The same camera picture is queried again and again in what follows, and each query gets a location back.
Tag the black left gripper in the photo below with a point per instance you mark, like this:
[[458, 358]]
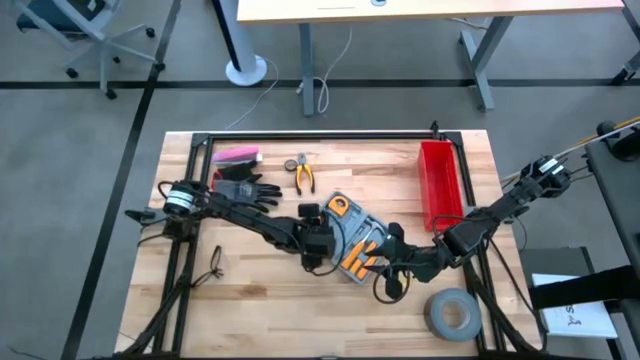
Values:
[[320, 245]]

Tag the grey pillar with round base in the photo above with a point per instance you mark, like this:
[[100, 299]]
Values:
[[240, 40]]

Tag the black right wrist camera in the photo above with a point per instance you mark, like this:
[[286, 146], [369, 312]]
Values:
[[393, 287]]

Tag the white paper sheet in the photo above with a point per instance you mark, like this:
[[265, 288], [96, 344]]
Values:
[[575, 315]]

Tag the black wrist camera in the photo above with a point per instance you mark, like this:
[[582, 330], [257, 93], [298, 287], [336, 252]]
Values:
[[393, 287], [309, 211]]

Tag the black round knob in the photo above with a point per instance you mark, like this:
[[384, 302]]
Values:
[[625, 145]]

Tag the pink flat box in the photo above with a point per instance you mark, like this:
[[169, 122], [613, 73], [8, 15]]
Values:
[[235, 154]]

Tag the grey work glove black fingers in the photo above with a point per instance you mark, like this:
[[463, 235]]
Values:
[[245, 192]]

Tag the grey plastic tool case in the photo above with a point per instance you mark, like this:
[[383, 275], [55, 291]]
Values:
[[370, 227]]

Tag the yellow white pole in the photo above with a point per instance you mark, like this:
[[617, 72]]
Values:
[[615, 131]]

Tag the grey office chair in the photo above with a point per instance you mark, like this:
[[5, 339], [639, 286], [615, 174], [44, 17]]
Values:
[[100, 35]]

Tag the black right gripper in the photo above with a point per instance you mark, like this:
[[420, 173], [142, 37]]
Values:
[[425, 260]]

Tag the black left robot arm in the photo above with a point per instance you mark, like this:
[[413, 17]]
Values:
[[240, 215]]

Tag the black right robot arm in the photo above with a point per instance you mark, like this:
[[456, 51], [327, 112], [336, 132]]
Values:
[[515, 205]]

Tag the wooden desk top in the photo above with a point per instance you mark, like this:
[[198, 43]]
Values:
[[425, 10]]

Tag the black equipment cart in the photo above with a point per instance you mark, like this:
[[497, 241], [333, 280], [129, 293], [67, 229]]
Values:
[[615, 200]]

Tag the grey desk leg black foot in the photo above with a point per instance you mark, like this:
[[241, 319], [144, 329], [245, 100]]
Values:
[[627, 72]]

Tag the grey duct tape roll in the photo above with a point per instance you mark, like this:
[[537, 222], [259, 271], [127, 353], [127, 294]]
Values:
[[435, 320]]

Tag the orange tape measure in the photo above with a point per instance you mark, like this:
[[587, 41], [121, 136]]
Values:
[[339, 205]]

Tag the red plastic bin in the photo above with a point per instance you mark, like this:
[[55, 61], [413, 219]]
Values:
[[440, 185]]

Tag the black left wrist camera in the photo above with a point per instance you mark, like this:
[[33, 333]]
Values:
[[309, 211]]

